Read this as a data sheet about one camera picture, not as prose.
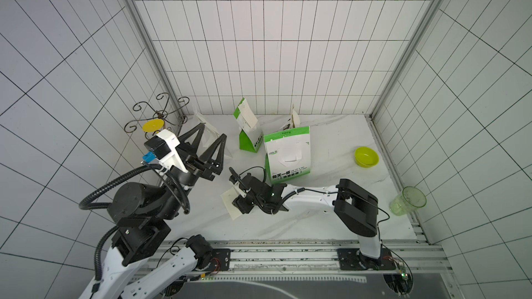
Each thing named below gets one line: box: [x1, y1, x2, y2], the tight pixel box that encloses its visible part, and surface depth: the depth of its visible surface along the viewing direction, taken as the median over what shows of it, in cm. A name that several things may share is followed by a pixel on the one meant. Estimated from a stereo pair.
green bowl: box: [353, 146, 380, 169], surface depth 100 cm
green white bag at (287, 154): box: [263, 125, 312, 185], surface depth 85 cm
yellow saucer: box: [142, 119, 165, 133], surface depth 76 cm
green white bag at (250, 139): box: [232, 96, 264, 153], surface depth 96 cm
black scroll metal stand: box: [123, 92, 190, 140], surface depth 79 cm
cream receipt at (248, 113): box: [237, 98, 258, 129], surface depth 97 cm
